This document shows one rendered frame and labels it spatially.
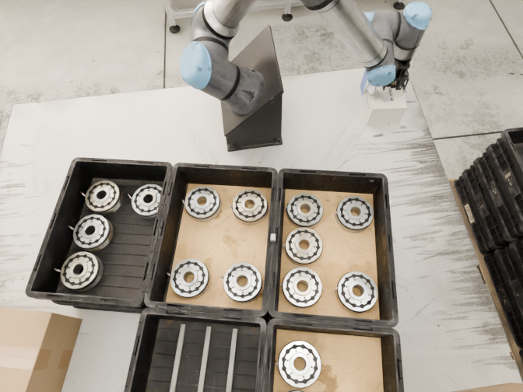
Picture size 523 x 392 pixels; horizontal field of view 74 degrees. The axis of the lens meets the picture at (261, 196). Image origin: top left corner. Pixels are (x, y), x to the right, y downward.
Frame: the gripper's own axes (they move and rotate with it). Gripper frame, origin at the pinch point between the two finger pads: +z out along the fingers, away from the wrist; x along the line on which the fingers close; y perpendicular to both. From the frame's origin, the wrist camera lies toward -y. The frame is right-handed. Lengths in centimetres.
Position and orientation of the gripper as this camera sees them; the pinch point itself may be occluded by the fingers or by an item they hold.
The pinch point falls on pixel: (383, 91)
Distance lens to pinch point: 142.0
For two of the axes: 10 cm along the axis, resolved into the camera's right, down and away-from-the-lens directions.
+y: 0.1, 9.1, -4.2
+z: 0.4, 4.2, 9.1
